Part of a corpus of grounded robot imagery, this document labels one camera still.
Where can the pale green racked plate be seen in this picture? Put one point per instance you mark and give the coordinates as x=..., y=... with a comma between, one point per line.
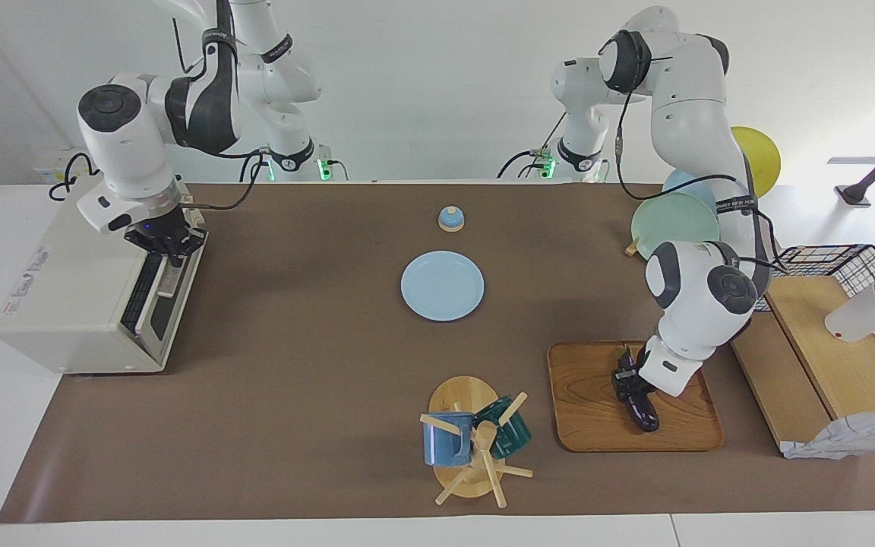
x=673, y=220

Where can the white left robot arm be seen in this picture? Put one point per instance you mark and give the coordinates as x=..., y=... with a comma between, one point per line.
x=696, y=114

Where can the dark purple eggplant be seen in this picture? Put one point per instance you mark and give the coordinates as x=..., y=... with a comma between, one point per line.
x=644, y=416

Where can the beige toaster oven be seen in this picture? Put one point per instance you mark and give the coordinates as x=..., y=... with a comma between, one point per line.
x=65, y=304

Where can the dark green mug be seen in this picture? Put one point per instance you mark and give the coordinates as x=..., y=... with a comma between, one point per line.
x=513, y=437

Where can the wooden two-tier shelf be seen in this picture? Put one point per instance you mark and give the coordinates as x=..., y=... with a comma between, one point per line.
x=840, y=357

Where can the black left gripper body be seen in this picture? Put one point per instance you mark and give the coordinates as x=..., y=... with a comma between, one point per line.
x=641, y=372

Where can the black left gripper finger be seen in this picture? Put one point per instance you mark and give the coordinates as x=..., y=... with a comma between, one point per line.
x=620, y=386
x=641, y=399

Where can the brown table mat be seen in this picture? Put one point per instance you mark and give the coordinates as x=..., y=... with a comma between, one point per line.
x=293, y=380

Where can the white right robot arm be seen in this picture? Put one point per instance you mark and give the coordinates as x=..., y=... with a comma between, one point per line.
x=202, y=106

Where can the wooden mug tree stand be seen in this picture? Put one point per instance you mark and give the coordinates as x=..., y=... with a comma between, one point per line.
x=460, y=395

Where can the small blue lid cork knob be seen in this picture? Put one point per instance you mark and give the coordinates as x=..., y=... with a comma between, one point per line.
x=450, y=222

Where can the white power strip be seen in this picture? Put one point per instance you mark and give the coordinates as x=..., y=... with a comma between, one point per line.
x=54, y=163

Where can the white cup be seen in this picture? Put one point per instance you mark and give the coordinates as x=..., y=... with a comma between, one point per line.
x=863, y=315

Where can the light blue racked plate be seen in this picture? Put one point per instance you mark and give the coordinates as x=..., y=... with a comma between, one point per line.
x=680, y=182

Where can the yellow racked plate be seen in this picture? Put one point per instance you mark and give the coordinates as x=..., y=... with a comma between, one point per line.
x=764, y=159

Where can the wooden serving tray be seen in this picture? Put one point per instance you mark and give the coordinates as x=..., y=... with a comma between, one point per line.
x=589, y=410

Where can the wooden plate rack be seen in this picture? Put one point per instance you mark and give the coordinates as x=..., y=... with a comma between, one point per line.
x=631, y=248

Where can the blue mug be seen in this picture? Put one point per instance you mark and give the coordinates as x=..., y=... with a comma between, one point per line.
x=445, y=444

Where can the small green-lit base device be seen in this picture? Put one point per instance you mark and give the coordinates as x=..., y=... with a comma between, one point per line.
x=323, y=169
x=548, y=167

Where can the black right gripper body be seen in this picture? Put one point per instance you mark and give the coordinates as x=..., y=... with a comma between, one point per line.
x=156, y=232

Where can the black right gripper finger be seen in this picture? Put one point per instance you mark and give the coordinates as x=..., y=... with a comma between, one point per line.
x=196, y=239
x=175, y=257

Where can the white marble-print basket liner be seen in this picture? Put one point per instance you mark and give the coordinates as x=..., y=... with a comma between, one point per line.
x=848, y=437

